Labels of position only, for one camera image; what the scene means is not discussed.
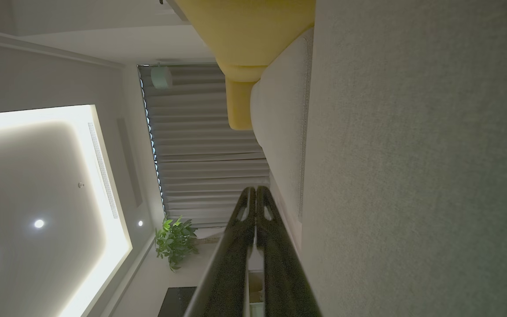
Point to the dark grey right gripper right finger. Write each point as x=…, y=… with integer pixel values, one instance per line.
x=282, y=273

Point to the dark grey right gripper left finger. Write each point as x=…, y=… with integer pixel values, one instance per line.
x=229, y=264

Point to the green plant with white pot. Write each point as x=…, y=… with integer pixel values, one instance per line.
x=174, y=242

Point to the black television screen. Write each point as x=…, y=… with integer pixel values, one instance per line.
x=176, y=303

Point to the grey pleated curtain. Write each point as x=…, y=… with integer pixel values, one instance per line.
x=200, y=145

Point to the yellow sofa backrest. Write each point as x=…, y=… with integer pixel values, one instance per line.
x=244, y=31

